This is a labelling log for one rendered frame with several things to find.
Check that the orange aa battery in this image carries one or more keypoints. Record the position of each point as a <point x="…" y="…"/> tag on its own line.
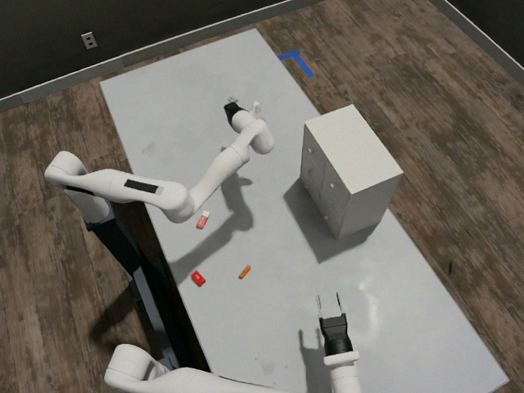
<point x="243" y="273"/>

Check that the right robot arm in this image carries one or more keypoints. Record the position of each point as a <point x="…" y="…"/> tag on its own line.
<point x="129" y="365"/>

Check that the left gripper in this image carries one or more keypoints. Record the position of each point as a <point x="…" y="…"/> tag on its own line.
<point x="232" y="110"/>

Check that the red eraser with white tip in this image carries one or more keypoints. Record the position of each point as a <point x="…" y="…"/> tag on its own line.
<point x="202" y="221"/>

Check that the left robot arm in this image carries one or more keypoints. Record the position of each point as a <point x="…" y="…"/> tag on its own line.
<point x="177" y="202"/>

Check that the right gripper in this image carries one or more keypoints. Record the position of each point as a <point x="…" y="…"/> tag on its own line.
<point x="340" y="356"/>

